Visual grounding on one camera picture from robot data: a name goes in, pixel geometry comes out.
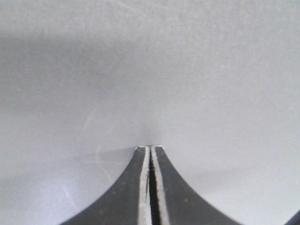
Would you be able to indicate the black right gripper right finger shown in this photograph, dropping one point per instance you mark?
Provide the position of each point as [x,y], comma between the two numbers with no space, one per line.
[173,201]

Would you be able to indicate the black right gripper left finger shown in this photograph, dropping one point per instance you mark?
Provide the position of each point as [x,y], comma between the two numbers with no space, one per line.
[125,202]

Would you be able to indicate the fridge door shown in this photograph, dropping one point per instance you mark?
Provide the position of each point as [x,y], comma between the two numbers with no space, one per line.
[215,82]

